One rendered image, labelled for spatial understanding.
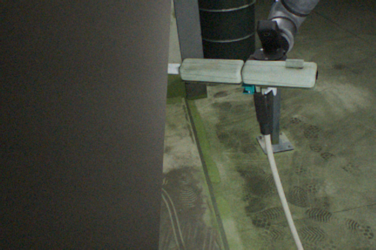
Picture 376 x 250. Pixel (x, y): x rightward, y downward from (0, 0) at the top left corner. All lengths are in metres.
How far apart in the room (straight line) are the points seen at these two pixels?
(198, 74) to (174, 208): 1.26
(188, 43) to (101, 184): 2.31
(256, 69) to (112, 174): 0.39
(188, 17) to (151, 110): 2.27
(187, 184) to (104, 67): 1.69
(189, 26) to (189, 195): 1.34
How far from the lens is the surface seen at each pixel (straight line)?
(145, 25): 0.41
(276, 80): 0.74
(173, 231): 1.85
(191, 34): 2.74
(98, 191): 0.54
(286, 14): 0.98
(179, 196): 2.01
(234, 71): 0.76
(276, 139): 2.36
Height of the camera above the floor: 1.46
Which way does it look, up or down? 33 degrees down
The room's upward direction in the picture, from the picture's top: 8 degrees counter-clockwise
